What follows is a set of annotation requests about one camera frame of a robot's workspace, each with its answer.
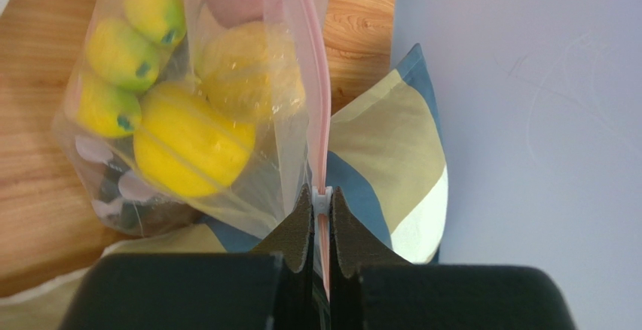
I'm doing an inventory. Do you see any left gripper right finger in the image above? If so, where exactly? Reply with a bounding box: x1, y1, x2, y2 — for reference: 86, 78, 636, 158
329, 187, 410, 329

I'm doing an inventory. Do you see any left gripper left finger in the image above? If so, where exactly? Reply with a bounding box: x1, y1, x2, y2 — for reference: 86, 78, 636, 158
250, 185, 316, 329

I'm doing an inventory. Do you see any yellow fake lemon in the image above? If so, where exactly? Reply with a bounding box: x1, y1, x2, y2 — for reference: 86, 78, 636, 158
133, 82, 256, 198

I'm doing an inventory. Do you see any yellow fake fruit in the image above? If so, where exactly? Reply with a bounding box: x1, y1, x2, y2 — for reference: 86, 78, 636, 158
194, 21, 306, 123

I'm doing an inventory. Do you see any clear zip top bag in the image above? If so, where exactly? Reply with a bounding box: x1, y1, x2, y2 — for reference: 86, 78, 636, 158
53, 0, 332, 282

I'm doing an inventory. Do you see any yellow green fake pepper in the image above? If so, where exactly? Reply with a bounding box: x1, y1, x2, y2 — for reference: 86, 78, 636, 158
84, 18, 161, 92

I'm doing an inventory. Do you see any blue beige checkered pillow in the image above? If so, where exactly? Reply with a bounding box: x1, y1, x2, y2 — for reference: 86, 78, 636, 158
1, 43, 448, 329

